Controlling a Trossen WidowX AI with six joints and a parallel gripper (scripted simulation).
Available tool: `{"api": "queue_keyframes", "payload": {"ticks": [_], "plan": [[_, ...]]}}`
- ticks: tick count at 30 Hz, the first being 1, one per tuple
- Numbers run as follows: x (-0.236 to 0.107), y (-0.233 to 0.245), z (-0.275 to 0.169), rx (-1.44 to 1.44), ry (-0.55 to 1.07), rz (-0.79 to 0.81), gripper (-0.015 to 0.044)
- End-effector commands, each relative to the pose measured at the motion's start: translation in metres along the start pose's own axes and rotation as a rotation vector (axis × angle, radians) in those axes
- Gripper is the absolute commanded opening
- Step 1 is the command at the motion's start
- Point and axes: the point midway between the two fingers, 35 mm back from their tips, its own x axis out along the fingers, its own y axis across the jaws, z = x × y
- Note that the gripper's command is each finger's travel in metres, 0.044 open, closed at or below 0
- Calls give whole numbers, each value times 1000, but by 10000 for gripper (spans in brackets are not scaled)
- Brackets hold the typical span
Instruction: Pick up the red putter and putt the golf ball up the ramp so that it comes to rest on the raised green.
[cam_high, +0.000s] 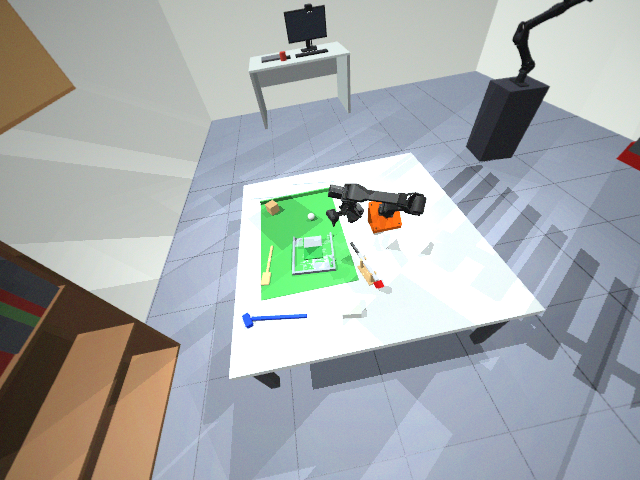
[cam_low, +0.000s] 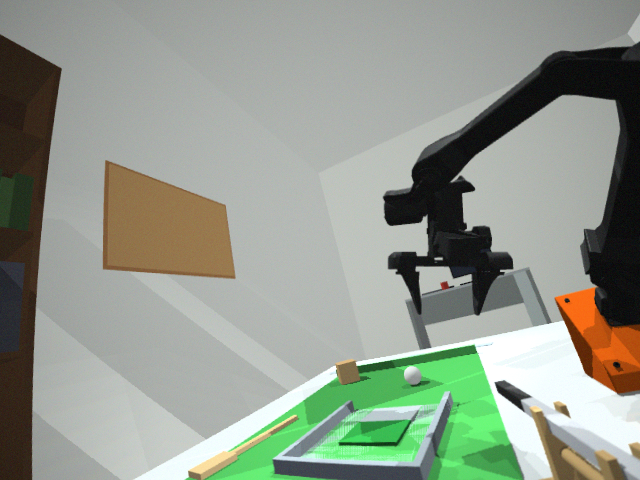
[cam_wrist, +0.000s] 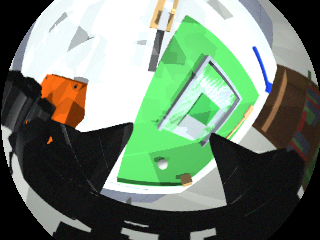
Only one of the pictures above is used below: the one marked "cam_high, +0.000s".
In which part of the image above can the blue golf putter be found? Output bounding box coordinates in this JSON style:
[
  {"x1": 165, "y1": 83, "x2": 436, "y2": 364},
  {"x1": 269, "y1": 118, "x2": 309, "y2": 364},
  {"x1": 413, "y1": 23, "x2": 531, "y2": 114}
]
[{"x1": 242, "y1": 313, "x2": 307, "y2": 329}]

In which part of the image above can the green flat mat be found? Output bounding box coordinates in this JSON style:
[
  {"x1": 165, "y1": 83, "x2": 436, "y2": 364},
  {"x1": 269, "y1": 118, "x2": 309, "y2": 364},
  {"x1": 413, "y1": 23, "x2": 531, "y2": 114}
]
[{"x1": 261, "y1": 191, "x2": 359, "y2": 301}]

